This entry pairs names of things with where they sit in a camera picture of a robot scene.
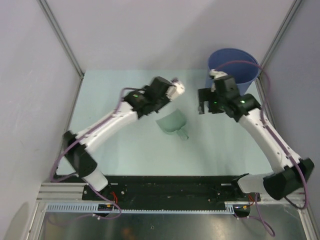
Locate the blue plastic waste bin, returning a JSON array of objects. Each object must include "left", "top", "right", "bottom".
[{"left": 207, "top": 48, "right": 260, "bottom": 95}]

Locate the green plastic dustpan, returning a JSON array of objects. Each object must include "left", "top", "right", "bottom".
[{"left": 155, "top": 109, "right": 189, "bottom": 141}]

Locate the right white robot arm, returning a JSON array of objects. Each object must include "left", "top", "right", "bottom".
[{"left": 198, "top": 75, "right": 315, "bottom": 201}]

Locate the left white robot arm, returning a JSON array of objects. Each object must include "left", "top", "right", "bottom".
[{"left": 62, "top": 76, "right": 185, "bottom": 200}]

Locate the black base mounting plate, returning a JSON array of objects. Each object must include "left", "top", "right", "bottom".
[{"left": 82, "top": 175, "right": 260, "bottom": 210}]

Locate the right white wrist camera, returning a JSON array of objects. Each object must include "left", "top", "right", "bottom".
[{"left": 209, "top": 69, "right": 228, "bottom": 92}]

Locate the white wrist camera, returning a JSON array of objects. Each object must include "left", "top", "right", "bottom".
[
  {"left": 166, "top": 78, "right": 186, "bottom": 101},
  {"left": 209, "top": 69, "right": 228, "bottom": 92}
]

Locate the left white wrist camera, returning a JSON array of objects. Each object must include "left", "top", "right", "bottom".
[{"left": 166, "top": 78, "right": 186, "bottom": 101}]

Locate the right aluminium frame post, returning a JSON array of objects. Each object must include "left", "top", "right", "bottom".
[{"left": 260, "top": 0, "right": 305, "bottom": 69}]

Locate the aluminium frame post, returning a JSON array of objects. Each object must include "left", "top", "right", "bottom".
[
  {"left": 260, "top": 0, "right": 305, "bottom": 69},
  {"left": 36, "top": 0, "right": 84, "bottom": 80}
]

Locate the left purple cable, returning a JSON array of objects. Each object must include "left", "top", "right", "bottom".
[{"left": 47, "top": 78, "right": 180, "bottom": 223}]

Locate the purple cable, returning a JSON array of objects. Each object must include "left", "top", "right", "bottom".
[
  {"left": 212, "top": 60, "right": 308, "bottom": 238},
  {"left": 47, "top": 78, "right": 180, "bottom": 223}
]

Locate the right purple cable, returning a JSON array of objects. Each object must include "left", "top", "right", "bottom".
[{"left": 212, "top": 60, "right": 308, "bottom": 238}]

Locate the left aluminium frame post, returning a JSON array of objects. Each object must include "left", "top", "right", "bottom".
[{"left": 36, "top": 0, "right": 84, "bottom": 80}]

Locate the grey slotted cable duct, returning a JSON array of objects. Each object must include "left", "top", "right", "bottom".
[{"left": 46, "top": 202, "right": 251, "bottom": 215}]

